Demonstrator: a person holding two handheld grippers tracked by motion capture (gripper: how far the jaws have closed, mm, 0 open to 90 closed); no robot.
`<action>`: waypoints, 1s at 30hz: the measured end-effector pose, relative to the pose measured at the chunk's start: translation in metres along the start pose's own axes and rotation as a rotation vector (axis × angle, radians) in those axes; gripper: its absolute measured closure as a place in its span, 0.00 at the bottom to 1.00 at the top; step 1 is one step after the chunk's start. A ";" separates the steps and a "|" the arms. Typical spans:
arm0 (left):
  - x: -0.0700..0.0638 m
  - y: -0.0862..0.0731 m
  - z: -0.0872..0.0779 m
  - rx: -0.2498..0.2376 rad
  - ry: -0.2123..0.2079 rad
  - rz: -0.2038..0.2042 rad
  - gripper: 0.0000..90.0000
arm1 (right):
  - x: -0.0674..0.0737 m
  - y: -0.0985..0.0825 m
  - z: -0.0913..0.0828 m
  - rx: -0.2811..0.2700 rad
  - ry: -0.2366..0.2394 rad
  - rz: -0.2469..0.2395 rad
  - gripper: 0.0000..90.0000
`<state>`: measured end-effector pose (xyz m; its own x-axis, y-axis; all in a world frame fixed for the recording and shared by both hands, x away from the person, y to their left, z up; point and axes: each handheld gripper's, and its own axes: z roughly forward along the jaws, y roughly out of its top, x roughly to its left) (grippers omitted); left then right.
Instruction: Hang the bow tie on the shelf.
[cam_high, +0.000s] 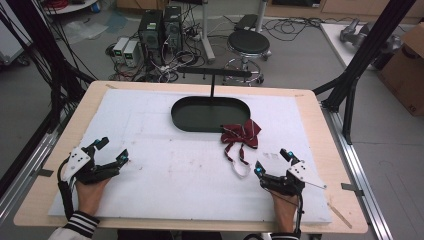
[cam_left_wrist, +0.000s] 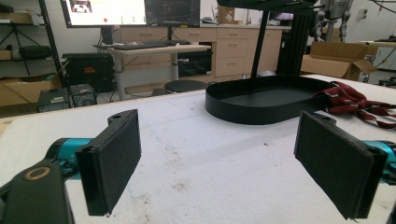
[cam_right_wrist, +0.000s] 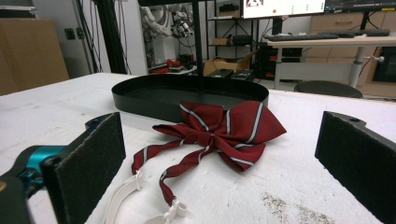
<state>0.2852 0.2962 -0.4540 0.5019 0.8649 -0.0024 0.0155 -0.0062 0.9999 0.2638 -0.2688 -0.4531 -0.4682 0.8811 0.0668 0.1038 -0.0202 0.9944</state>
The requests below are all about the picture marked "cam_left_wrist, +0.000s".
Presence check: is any large open cardboard box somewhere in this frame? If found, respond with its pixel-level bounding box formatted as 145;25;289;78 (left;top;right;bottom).
300;41;378;81

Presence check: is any monitor with white screen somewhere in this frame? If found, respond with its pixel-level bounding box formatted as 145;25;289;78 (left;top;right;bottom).
60;0;148;29

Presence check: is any light wooden drawer cabinet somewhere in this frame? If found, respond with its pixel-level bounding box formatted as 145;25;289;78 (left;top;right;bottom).
119;25;283;84

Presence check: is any monitor with dark screen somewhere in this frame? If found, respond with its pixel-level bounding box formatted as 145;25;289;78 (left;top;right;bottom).
144;0;202;28

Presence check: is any light wooden desk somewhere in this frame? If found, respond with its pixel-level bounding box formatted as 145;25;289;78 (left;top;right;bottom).
107;44;212;101

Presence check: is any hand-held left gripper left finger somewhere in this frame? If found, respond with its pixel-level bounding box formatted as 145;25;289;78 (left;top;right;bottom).
46;108;142;217

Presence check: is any black equipment case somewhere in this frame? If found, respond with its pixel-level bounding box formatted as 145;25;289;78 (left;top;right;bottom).
62;52;115;91

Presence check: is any grey electronics box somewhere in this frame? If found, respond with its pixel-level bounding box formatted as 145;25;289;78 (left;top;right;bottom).
36;87;70;113

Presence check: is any flat cardboard box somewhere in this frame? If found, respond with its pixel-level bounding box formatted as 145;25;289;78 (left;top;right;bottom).
0;74;63;107

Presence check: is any black metal shelf rack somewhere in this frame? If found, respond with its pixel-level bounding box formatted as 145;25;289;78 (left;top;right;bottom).
0;0;69;90

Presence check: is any black computer case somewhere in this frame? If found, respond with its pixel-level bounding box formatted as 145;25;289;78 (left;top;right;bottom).
68;83;98;108

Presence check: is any black round stool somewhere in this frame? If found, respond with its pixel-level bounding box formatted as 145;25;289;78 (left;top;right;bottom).
163;78;209;94

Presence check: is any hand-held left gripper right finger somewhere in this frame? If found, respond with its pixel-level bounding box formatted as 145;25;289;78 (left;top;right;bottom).
293;110;396;220

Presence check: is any small cardboard box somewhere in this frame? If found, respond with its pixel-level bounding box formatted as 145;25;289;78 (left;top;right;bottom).
217;5;245;25

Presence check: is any dark red striped tie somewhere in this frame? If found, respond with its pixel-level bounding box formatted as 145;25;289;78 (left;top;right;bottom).
312;80;396;131

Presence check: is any black ribbed metal column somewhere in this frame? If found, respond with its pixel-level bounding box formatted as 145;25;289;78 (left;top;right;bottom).
276;11;316;77

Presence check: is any black two-tier tray stand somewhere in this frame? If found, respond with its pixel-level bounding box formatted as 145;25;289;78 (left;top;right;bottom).
205;0;336;126

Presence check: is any black keyboard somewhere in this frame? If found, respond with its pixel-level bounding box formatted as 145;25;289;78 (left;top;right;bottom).
111;41;172;51

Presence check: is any black bag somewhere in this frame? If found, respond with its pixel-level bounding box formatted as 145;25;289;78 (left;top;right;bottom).
19;45;53;61

